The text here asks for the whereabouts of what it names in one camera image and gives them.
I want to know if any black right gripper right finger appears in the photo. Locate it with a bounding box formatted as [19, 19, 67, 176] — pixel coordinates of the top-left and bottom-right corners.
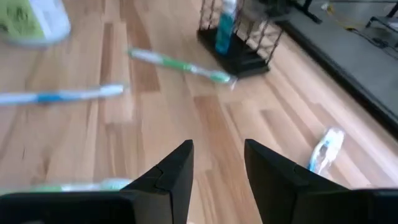
[244, 139, 351, 224]

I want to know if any black wire caddy basket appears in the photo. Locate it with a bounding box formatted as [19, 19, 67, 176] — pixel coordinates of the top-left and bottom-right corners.
[197, 0, 284, 78]

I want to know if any green wipes canister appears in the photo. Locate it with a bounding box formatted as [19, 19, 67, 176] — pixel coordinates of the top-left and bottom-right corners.
[0, 0, 72, 47]

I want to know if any blue toothbrush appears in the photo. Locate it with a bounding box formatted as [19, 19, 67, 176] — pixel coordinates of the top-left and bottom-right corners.
[307, 126, 346, 175]
[0, 83, 126, 106]

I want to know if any yellow extension cable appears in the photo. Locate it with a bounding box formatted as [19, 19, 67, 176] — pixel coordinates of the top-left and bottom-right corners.
[322, 1, 358, 32]

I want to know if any green toothbrush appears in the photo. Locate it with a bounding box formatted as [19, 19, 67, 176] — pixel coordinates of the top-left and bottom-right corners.
[127, 47, 239, 90]
[0, 177, 133, 195]

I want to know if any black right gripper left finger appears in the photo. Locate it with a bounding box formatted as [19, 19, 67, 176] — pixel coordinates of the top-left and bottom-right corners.
[119, 139, 194, 224]

